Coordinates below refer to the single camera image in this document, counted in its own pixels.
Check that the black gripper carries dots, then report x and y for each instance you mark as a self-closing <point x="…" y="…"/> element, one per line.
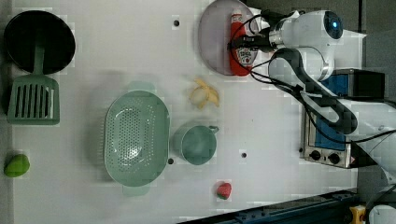
<point x="257" y="40"/>

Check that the red plush ketchup bottle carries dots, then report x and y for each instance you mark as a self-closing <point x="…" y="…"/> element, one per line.
<point x="240" y="59"/>

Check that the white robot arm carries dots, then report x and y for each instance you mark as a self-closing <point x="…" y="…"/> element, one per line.
<point x="303" y="47"/>

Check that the grey oval plate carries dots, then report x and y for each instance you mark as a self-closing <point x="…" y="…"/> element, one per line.
<point x="214" y="33"/>

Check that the peeled yellow banana toy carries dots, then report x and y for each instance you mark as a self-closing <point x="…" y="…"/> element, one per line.
<point x="203" y="94"/>

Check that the green mug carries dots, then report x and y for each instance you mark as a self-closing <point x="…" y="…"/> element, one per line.
<point x="196" y="144"/>

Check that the green perforated colander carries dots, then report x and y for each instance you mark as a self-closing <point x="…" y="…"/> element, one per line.
<point x="137" y="132"/>

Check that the red strawberry toy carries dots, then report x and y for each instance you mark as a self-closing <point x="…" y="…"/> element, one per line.
<point x="224" y="191"/>

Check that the green spatula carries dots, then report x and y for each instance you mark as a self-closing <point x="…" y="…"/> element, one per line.
<point x="35" y="98"/>

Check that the green pepper toy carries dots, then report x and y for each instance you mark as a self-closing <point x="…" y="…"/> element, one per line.
<point x="17" y="166"/>

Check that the blue aluminium frame rail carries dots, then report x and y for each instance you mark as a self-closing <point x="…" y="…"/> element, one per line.
<point x="329" y="208"/>

